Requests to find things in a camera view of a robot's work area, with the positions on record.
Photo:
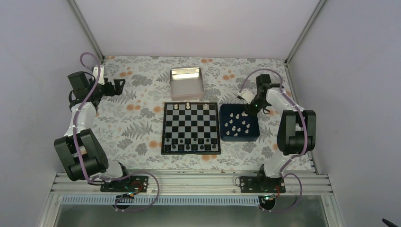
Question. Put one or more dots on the black silver chess board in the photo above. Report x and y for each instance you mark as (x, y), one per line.
(190, 123)

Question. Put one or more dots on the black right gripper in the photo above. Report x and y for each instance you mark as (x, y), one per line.
(251, 111)

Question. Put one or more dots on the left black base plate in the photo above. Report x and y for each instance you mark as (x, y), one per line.
(133, 184)

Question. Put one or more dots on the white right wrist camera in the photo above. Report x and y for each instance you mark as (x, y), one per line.
(246, 95)

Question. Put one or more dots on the pink metal tin box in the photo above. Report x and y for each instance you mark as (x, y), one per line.
(186, 84)

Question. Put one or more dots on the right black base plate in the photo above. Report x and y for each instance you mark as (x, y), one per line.
(253, 184)

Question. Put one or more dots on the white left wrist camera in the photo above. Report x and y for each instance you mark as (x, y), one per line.
(99, 73)

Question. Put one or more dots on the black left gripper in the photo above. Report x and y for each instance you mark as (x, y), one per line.
(118, 90)

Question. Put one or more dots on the aluminium rail frame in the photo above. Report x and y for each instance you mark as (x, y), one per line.
(197, 183)

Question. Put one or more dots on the floral patterned table mat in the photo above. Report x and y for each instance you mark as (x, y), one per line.
(143, 128)

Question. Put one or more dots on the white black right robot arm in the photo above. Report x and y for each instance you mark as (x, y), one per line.
(296, 133)

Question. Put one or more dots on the black chess piece row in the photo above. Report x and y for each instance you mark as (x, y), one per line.
(191, 144)

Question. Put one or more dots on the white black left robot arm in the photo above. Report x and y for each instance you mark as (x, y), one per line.
(79, 151)

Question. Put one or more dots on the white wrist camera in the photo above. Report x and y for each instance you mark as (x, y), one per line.
(246, 95)
(99, 73)

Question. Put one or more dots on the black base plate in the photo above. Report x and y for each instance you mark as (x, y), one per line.
(253, 184)
(133, 184)

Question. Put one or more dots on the blue plastic piece tray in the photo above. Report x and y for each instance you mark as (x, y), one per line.
(236, 125)

